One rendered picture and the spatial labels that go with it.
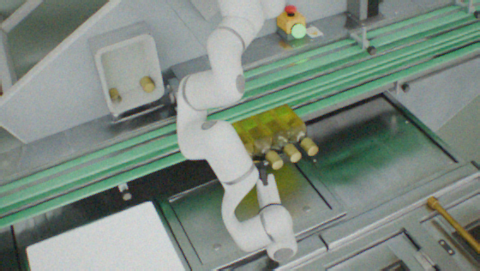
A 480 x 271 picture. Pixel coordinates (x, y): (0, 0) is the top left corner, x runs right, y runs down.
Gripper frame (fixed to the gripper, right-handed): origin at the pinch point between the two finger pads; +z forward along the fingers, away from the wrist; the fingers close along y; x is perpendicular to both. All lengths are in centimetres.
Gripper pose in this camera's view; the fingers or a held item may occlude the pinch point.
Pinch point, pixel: (260, 173)
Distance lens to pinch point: 157.1
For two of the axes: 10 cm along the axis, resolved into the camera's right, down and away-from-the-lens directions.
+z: -1.8, -6.4, 7.5
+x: -9.8, 2.0, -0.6
